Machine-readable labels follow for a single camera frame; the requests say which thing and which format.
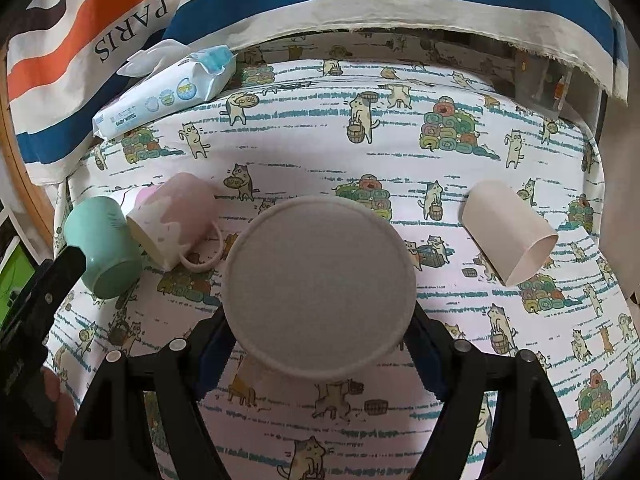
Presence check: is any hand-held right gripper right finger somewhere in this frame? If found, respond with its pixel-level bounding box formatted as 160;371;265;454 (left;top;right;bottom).
400;304;584;480

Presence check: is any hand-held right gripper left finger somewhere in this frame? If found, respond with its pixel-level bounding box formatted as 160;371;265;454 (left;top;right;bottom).
57;303;240;480

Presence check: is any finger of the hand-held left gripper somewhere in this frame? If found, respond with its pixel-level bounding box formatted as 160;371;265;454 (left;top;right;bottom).
27;247;89;348

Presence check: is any grey round cup bottom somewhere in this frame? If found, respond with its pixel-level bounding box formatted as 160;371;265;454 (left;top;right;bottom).
221;195;418;380

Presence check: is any mint green cup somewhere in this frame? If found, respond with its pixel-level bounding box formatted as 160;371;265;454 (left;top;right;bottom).
64;196;144;300

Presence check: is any cream white cup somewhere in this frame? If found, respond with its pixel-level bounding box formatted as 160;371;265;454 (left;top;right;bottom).
461;180;559;287

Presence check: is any green box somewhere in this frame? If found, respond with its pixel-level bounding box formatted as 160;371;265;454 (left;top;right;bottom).
0;237;37;333

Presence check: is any baby wipes pack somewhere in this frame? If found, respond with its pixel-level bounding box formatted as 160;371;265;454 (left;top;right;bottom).
91;40;237;141

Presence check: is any cat printed blanket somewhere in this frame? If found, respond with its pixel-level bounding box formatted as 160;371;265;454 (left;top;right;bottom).
50;30;637;480

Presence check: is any clear plastic bag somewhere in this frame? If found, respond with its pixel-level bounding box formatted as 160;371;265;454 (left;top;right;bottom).
510;45;603;133

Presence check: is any wooden frame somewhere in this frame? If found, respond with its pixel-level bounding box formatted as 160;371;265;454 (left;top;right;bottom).
0;55;57;258

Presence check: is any pink mug with handle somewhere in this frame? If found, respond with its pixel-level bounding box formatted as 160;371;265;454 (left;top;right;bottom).
125;172;224;273

